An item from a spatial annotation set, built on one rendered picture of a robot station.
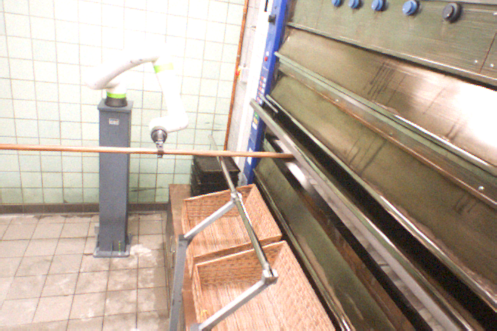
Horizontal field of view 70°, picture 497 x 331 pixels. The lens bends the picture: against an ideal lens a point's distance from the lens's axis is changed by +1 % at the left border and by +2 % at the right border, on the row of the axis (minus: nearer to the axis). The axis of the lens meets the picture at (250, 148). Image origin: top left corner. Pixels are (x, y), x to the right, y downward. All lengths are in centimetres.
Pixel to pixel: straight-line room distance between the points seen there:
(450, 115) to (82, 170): 285
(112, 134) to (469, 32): 208
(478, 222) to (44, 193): 313
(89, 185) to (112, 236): 63
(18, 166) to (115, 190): 96
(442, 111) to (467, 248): 36
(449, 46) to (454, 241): 53
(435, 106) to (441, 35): 20
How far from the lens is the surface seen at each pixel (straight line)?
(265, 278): 122
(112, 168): 263
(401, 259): 102
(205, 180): 236
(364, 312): 146
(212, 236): 229
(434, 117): 111
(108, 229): 291
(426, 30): 123
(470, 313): 103
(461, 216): 108
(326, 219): 159
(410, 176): 120
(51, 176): 338
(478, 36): 110
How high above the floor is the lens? 198
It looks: 23 degrees down
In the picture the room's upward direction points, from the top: 10 degrees clockwise
